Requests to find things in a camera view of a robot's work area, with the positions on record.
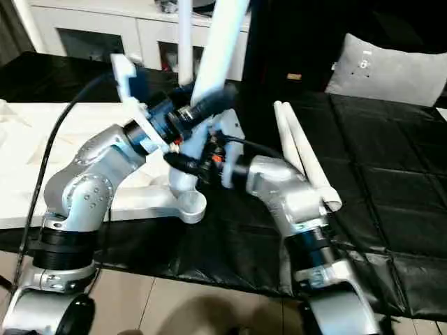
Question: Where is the black quilted mat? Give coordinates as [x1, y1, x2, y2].
[0, 50, 447, 318]

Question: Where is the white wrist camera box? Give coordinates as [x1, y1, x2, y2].
[110, 53, 166, 155]
[208, 109, 246, 188]

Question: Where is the grey cushion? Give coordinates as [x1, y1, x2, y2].
[326, 33, 447, 107]

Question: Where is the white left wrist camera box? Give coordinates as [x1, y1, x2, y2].
[110, 53, 166, 155]

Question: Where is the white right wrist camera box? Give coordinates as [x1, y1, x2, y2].
[208, 109, 246, 188]

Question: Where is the white plastic table top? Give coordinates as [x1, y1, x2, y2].
[0, 99, 207, 232]

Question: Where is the black cabinet with gold label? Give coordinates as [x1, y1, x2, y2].
[242, 0, 351, 94]

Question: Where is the white sideboard with glass doors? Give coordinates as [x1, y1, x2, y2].
[26, 0, 251, 82]

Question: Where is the white plastic table leg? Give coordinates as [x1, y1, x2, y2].
[166, 0, 251, 197]
[273, 100, 309, 176]
[177, 0, 196, 85]
[281, 100, 343, 213]

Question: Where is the grey curtain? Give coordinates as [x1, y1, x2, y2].
[0, 0, 35, 66]

